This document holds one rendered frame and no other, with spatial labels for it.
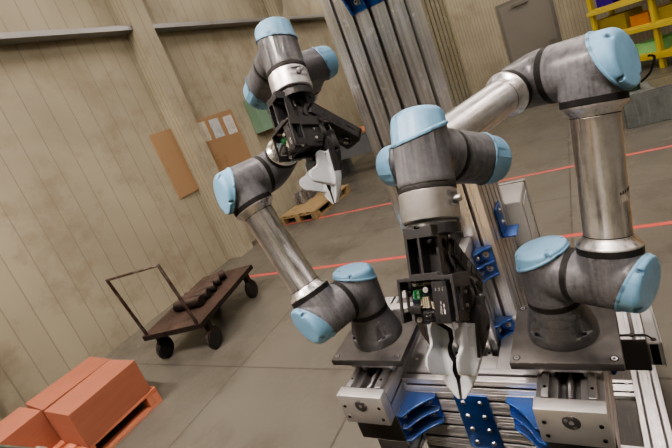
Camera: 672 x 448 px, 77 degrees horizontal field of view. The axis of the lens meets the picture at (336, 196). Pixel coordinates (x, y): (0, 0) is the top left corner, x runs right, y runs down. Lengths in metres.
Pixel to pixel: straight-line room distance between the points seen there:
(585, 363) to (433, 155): 0.68
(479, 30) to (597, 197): 10.58
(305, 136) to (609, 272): 0.62
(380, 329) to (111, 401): 2.78
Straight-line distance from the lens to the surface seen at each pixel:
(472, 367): 0.57
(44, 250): 5.30
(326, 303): 1.14
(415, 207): 0.53
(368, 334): 1.26
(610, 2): 10.38
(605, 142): 0.93
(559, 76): 0.93
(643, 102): 6.43
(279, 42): 0.82
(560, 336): 1.10
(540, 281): 1.04
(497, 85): 0.92
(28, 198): 5.33
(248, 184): 1.17
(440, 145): 0.55
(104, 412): 3.75
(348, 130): 0.79
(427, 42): 1.10
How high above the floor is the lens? 1.74
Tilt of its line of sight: 13 degrees down
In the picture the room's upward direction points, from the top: 21 degrees counter-clockwise
